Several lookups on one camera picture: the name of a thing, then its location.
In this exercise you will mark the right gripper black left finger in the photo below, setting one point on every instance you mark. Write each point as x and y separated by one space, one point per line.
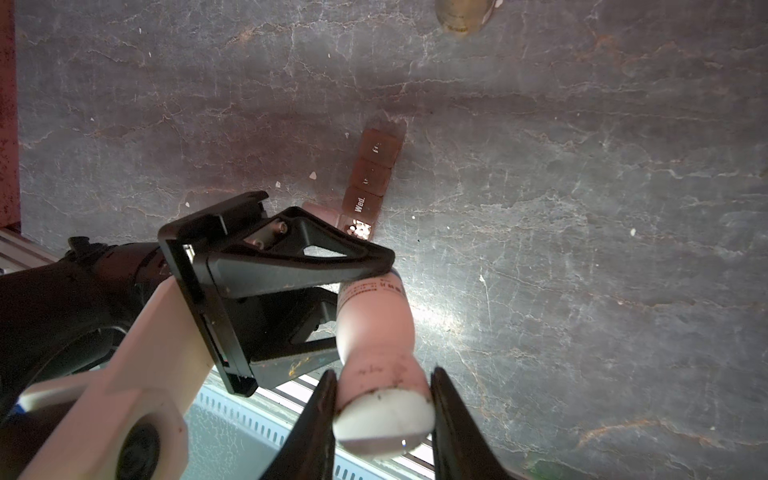
309 450

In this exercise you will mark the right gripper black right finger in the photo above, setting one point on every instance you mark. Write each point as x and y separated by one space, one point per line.
459 449

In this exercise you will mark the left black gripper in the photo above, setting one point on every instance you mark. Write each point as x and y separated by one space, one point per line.
241 272

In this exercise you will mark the white pill bottle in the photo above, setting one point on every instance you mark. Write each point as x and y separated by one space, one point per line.
384 406

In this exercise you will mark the brown pill organizer strip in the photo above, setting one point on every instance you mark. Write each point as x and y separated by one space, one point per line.
379 148

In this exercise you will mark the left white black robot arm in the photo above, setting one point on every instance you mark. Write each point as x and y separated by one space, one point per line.
104 351

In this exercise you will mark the amber glass pill jar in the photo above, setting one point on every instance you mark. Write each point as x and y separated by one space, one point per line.
464 17

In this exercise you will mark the aluminium front rail frame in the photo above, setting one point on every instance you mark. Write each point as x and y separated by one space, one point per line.
19 253

